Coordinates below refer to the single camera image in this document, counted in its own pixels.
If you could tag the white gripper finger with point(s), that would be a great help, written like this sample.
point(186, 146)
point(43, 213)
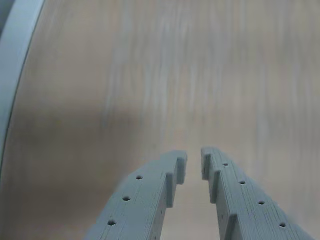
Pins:
point(145, 200)
point(245, 212)

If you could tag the white table rim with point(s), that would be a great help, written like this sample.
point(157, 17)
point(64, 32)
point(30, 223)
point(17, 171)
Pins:
point(15, 62)

